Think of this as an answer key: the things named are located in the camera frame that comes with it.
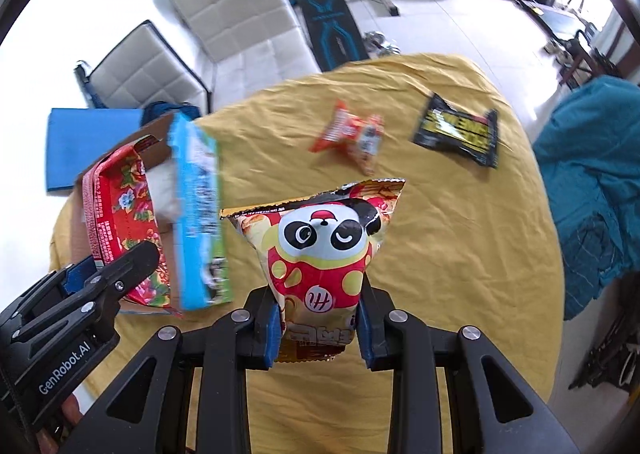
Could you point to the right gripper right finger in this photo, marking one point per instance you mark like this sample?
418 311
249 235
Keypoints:
459 378

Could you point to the panda snack packet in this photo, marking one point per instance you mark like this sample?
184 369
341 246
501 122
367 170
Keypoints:
314 253

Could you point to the teal blanket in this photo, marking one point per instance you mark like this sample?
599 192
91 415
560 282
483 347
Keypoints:
588 156

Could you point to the dark blue knitted cloth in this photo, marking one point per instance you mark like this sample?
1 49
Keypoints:
155 110

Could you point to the chrome dumbbell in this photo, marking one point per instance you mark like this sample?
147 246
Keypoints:
376 42

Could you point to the right white padded chair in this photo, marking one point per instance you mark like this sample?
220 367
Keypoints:
250 45

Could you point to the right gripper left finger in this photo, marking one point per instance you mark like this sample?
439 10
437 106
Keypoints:
145 409

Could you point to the open cardboard box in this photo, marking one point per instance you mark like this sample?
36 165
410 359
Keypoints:
182 172

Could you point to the black treadmill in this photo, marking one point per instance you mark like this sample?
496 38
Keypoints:
558 24

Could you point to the person hand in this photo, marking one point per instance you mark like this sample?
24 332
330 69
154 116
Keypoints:
51 438

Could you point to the dark wooden chair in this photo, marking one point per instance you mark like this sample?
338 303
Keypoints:
594 63

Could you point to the orange snack packet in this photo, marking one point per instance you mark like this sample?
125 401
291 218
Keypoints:
359 138

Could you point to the left white padded chair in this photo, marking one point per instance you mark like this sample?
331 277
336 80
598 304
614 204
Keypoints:
141 69

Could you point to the white padded chair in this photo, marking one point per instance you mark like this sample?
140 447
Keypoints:
141 69
250 45

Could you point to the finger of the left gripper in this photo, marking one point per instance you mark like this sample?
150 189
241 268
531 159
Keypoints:
77 274
119 279

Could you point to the red snack packet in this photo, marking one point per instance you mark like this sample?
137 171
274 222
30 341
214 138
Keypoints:
119 214

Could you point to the blue foam mat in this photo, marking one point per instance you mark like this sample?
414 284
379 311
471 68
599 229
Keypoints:
77 137

